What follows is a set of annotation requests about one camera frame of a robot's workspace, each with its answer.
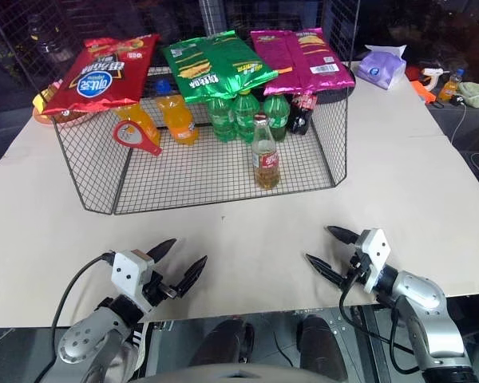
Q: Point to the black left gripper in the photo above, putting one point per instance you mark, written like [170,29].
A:
[159,287]

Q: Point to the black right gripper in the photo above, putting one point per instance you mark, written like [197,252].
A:
[357,267]

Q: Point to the glass bottle with red label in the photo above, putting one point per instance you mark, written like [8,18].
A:
[265,159]

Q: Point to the red bottle opener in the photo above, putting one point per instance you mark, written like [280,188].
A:
[118,131]

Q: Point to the red metal bottle cap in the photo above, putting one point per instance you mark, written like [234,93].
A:
[260,117]

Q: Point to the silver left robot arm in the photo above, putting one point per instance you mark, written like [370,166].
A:
[92,339]

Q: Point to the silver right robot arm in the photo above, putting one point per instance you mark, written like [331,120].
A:
[427,315]

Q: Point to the dark cola bottle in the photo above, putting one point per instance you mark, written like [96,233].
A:
[301,115]

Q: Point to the orange soda bottle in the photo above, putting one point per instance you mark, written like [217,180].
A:
[177,119]
[141,119]

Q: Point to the green soda bottle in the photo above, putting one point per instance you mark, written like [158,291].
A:
[220,119]
[246,115]
[277,115]

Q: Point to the blue bottle cap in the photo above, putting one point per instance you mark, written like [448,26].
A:
[162,85]

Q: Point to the small orange drink bottle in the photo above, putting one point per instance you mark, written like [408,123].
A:
[449,89]

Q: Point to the clear plastic bottle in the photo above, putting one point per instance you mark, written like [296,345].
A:
[46,40]

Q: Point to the black white striped shoe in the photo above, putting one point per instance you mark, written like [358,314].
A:
[137,339]

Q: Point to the dark rounded shape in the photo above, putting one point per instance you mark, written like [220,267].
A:
[317,343]
[223,341]

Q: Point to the grey robot torso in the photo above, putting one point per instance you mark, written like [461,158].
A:
[239,375]

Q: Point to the orange plastic tool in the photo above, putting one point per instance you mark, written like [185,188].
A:
[423,91]

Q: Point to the purple tissue pack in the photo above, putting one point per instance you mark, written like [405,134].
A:
[379,68]

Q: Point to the magenta chips bag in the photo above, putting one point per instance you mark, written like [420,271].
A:
[303,60]

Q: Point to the green chips bag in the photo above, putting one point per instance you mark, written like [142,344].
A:
[211,68]

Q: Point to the red chips bag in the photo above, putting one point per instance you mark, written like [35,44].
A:
[100,76]

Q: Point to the white glue gun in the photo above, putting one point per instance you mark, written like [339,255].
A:
[433,76]

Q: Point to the yellow snack pack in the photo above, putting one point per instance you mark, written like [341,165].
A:
[44,97]

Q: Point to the green cloth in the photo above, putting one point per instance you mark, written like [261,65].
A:
[475,93]

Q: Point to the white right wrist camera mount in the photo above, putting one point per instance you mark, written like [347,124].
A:
[377,249]

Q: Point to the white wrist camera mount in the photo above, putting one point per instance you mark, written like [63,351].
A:
[377,249]
[127,275]

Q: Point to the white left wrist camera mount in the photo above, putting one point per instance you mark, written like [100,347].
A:
[127,275]

